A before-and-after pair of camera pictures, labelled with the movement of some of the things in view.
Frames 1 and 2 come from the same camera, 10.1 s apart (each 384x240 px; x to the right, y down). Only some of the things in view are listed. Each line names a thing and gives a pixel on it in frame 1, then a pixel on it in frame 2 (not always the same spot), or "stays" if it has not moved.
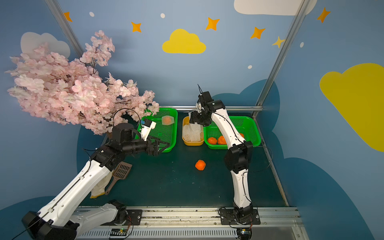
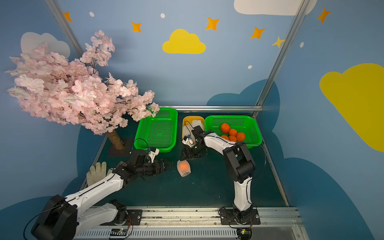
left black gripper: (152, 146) -> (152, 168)
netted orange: (167, 120) -> (183, 167)
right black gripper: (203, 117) -> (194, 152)
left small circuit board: (118, 233) stays
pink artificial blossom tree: (60, 89) stays
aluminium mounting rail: (281, 223) stays
